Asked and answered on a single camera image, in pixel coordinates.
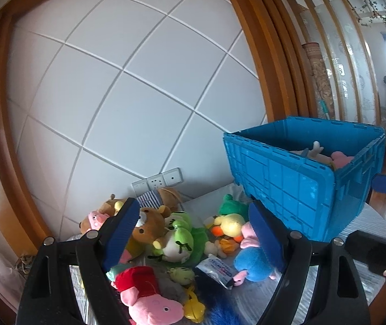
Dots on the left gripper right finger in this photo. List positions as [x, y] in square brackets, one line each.
[318, 275]

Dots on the white goose plush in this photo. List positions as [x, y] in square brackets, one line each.
[315, 153]

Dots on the blue-shirt pink pig plush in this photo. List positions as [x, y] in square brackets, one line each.
[251, 263]

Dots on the red-dress pink pig plush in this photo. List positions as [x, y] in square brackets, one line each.
[140, 293]

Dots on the white blue wipes packet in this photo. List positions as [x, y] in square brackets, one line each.
[218, 270]

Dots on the small green frog keychain plush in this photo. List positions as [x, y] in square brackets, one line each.
[182, 276]

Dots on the grey fluffy plush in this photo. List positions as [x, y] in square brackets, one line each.
[168, 288]

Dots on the blue plastic storage crate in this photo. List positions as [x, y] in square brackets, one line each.
[316, 199]

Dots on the teal-shirt pink pig plush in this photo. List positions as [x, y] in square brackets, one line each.
[132, 251]

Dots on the small pink pig plush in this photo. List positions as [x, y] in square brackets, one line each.
[97, 219]

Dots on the brown deer plush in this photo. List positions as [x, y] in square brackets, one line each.
[111, 207]

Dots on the orange yellow fabric piece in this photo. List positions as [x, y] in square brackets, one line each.
[226, 247]

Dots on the brown bear plush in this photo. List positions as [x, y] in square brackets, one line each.
[150, 227]

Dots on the wooden lattice room divider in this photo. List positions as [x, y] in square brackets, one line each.
[351, 37]

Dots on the yellow duck green-hat plush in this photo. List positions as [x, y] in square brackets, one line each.
[232, 216]

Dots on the striped-shirt brown plush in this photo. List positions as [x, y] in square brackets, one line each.
[168, 197]

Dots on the yellow duck keychain toy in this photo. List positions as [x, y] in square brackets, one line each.
[194, 310]

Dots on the white wall socket strip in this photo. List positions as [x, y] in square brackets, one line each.
[166, 179]

